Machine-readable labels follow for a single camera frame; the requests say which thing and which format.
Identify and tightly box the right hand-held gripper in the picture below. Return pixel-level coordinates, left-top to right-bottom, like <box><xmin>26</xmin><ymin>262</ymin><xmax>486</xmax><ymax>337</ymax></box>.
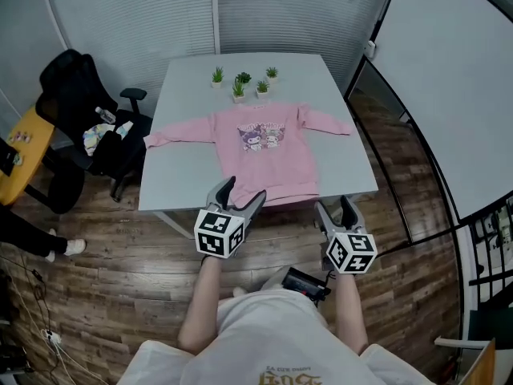
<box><xmin>313</xmin><ymin>195</ymin><xmax>379</xmax><ymax>276</ymax></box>

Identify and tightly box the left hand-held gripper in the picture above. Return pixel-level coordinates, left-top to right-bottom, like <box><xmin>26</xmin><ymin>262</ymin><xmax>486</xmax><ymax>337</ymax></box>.
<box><xmin>194</xmin><ymin>176</ymin><xmax>268</xmax><ymax>260</ymax></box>

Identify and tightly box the pink long-sleeved shirt cartoon print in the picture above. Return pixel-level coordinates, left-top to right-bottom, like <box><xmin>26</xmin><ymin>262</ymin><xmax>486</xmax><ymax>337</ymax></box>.
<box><xmin>143</xmin><ymin>101</ymin><xmax>354</xmax><ymax>208</ymax></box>

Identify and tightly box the person's left forearm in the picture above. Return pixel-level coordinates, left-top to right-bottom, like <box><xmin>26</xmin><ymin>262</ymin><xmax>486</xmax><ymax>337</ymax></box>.
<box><xmin>176</xmin><ymin>254</ymin><xmax>226</xmax><ymax>356</ymax></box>

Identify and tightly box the person's right forearm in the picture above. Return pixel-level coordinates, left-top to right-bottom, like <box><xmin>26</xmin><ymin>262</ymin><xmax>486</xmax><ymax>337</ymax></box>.
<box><xmin>331</xmin><ymin>271</ymin><xmax>370</xmax><ymax>355</ymax></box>

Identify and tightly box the person's white t-shirt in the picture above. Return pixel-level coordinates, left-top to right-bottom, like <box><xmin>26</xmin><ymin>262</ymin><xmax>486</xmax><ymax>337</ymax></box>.
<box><xmin>115</xmin><ymin>286</ymin><xmax>437</xmax><ymax>385</ymax></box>

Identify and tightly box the white table leg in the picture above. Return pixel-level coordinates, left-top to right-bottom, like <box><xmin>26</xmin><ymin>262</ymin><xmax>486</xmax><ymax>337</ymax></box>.
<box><xmin>151</xmin><ymin>209</ymin><xmax>198</xmax><ymax>241</ymax></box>

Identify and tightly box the black battery box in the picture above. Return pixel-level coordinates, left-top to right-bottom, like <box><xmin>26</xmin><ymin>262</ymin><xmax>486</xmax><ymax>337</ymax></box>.
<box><xmin>281</xmin><ymin>266</ymin><xmax>333</xmax><ymax>301</ymax></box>

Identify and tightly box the pastel patterned cloth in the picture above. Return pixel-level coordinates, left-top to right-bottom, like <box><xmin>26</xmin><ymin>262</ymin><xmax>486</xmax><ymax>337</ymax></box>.
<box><xmin>82</xmin><ymin>123</ymin><xmax>115</xmax><ymax>157</ymax></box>

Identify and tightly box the clear plastic water bottle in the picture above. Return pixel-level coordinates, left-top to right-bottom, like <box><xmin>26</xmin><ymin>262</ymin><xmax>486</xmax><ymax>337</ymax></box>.
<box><xmin>94</xmin><ymin>106</ymin><xmax>118</xmax><ymax>124</ymax></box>

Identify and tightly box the black stair railing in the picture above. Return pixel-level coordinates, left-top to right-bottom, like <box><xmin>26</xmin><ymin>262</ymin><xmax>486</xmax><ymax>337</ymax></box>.
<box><xmin>467</xmin><ymin>190</ymin><xmax>513</xmax><ymax>296</ymax></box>

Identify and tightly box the black office chair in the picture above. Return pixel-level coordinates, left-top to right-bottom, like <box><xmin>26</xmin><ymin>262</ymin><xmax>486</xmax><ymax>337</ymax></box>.
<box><xmin>34</xmin><ymin>49</ymin><xmax>154</xmax><ymax>216</ymax></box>

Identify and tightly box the wooden board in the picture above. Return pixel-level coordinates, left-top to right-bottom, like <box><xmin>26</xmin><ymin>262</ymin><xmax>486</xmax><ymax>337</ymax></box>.
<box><xmin>434</xmin><ymin>334</ymin><xmax>499</xmax><ymax>385</ymax></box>

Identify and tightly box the yellow round table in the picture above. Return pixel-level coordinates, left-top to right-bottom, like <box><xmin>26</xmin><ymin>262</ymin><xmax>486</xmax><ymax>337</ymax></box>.
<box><xmin>0</xmin><ymin>106</ymin><xmax>56</xmax><ymax>207</ymax></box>

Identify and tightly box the white power adapter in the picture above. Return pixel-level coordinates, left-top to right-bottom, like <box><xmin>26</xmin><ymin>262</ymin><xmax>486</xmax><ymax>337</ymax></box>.
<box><xmin>41</xmin><ymin>328</ymin><xmax>63</xmax><ymax>346</ymax></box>

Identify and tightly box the black notebook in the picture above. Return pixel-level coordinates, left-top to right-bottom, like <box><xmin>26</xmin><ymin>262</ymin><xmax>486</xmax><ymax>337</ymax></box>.
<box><xmin>0</xmin><ymin>136</ymin><xmax>19</xmax><ymax>178</ymax></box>

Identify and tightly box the black glass door frame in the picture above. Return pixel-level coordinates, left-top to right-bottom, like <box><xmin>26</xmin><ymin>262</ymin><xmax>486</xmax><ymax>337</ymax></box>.
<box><xmin>343</xmin><ymin>0</ymin><xmax>472</xmax><ymax>252</ymax></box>

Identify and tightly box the black floor cable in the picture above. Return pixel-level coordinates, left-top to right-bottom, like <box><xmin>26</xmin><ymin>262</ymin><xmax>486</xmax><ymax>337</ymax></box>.
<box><xmin>0</xmin><ymin>254</ymin><xmax>55</xmax><ymax>336</ymax></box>

